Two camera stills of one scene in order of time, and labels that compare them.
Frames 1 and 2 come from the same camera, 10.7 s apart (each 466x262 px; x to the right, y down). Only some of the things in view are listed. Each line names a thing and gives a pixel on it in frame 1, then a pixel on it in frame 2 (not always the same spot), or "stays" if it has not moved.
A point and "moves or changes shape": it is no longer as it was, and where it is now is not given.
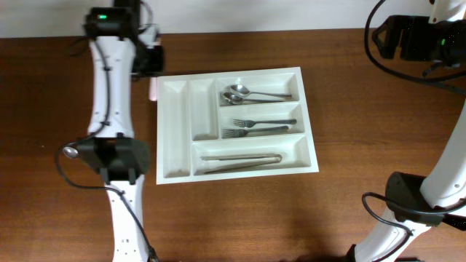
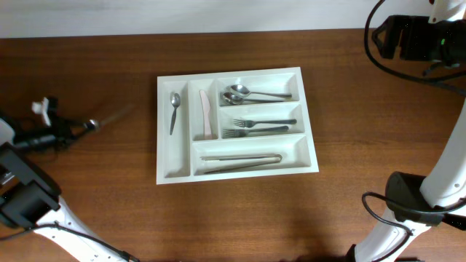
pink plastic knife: [153, 91] -> [206, 110]
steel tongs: [242, 167] stays
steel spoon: [233, 99] stays
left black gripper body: [151, 63] -> [44, 137]
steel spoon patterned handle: [70, 152] moves or changes shape
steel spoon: [242, 91] stays
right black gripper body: [419, 43] stays
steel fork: [249, 123] stays
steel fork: [235, 133] stays
